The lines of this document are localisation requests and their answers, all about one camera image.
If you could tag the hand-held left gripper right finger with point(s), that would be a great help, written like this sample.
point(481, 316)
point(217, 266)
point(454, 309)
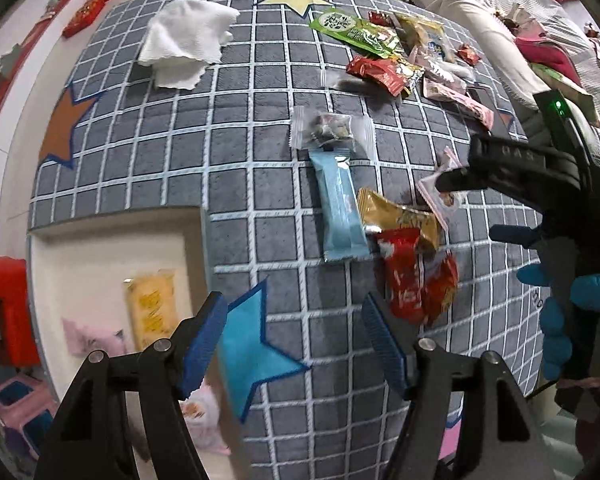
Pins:
point(384, 347)

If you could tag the green snack packet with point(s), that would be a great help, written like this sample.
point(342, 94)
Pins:
point(355, 29)

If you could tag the small red candy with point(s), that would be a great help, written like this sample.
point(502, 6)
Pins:
point(467, 54)
point(380, 17)

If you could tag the white storage box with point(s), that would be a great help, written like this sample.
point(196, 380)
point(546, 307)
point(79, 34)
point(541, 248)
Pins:
point(105, 280)

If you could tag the white striped cloth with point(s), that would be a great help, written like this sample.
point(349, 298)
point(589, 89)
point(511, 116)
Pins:
point(485, 15)

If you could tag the pale pink snack packet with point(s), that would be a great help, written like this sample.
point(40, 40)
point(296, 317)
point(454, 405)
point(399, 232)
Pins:
point(97, 336)

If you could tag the person's right hand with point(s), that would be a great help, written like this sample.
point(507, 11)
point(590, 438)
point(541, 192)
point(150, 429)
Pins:
point(555, 325)

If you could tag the pink patterned snack packet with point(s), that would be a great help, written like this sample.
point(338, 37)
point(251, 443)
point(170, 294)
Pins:
point(202, 417)

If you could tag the yellow snack packet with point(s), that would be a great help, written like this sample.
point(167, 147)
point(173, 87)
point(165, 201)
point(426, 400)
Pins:
point(151, 305)

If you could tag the pink white snack packet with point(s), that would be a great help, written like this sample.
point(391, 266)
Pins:
point(442, 200)

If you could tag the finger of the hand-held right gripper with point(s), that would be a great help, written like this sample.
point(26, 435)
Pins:
point(455, 180)
point(512, 234)

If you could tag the light blue snack packet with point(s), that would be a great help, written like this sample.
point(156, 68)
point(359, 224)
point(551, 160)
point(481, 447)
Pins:
point(341, 205)

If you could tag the red white snack packet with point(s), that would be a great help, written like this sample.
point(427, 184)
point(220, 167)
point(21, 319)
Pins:
point(404, 275)

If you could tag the white crumpled cloth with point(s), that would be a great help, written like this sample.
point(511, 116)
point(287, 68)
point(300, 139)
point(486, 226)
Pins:
point(185, 42)

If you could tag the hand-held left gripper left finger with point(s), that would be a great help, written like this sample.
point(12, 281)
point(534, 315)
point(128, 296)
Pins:
point(203, 342)

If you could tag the grey checked star mat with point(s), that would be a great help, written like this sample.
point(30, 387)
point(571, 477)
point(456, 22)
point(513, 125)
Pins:
point(260, 200)

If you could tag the red gold snack packet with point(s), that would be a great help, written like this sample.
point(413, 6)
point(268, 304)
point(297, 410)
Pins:
point(380, 72)

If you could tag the long pink snack packet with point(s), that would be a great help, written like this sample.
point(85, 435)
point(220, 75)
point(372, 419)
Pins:
point(457, 97)

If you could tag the pink plastic stool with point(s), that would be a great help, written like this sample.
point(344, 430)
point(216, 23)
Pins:
point(17, 402)

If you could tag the red plastic stool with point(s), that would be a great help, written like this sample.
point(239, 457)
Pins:
point(5, 310)

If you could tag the red crinkled snack packet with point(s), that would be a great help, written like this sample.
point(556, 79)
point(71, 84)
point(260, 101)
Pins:
point(441, 287)

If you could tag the clear gold snack packet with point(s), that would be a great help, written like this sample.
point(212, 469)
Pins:
point(420, 30)

